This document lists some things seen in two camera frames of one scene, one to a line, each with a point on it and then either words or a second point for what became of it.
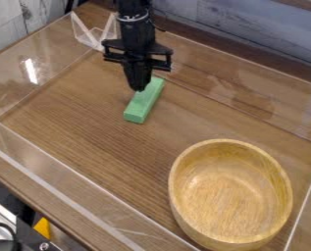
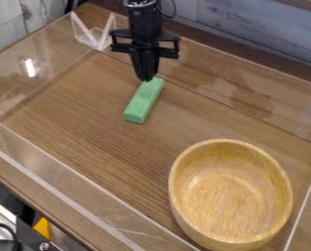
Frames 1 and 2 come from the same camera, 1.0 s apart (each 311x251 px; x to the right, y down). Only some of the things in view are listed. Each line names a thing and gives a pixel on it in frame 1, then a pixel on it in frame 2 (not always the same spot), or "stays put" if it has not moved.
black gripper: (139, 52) -> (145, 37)
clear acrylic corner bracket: (93, 37) stays put
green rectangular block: (144, 99) stays put
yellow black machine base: (18, 227) stays put
